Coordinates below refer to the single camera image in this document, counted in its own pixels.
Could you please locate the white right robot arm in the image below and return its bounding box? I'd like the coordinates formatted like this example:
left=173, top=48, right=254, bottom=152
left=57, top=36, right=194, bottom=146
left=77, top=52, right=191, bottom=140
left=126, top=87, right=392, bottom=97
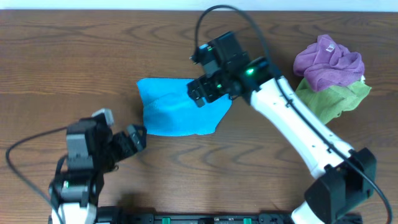
left=187, top=55, right=376, bottom=223

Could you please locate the purple microfiber cloth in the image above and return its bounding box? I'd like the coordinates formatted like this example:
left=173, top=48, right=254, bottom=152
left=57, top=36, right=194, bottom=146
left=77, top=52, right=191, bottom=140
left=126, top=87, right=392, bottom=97
left=293, top=34, right=365, bottom=92

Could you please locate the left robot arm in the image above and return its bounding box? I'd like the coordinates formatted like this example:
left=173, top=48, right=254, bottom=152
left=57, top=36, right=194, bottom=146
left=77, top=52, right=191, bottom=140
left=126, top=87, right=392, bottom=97
left=49, top=116, right=147, bottom=224

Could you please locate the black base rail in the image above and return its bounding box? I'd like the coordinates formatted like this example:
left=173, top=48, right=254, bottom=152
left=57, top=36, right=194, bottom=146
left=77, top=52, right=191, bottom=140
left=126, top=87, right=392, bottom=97
left=48, top=205, right=363, bottom=224

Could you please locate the blue microfiber cloth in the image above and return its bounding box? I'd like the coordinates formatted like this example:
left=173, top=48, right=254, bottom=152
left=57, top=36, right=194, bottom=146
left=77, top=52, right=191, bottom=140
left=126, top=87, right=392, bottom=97
left=137, top=78, right=232, bottom=137

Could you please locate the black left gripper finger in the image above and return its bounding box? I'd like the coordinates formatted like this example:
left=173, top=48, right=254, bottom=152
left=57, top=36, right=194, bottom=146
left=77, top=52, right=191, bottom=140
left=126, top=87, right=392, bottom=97
left=127, top=124, right=140, bottom=146
left=133, top=125, right=147, bottom=152

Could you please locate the green microfiber cloth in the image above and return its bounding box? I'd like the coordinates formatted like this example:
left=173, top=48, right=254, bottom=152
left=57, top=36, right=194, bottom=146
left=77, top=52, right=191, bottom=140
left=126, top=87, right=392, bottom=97
left=295, top=79, right=372, bottom=124

